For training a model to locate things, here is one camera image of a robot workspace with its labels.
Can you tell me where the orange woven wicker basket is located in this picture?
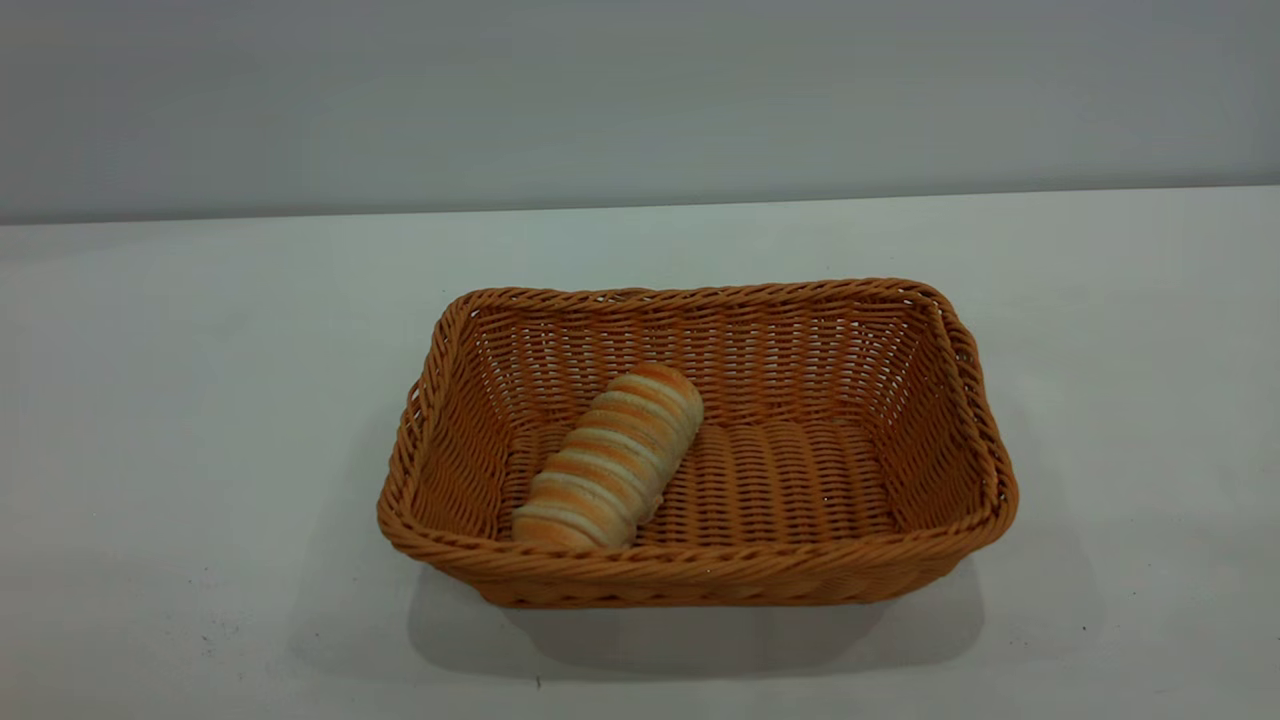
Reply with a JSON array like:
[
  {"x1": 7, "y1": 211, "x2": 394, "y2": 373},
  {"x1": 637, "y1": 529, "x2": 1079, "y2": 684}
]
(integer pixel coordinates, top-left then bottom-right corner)
[{"x1": 377, "y1": 277, "x2": 1020, "y2": 609}]

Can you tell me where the striped bread roll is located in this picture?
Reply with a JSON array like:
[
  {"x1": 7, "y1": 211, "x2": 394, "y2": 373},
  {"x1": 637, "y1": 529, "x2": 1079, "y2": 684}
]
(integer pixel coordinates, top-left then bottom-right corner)
[{"x1": 511, "y1": 362, "x2": 705, "y2": 551}]

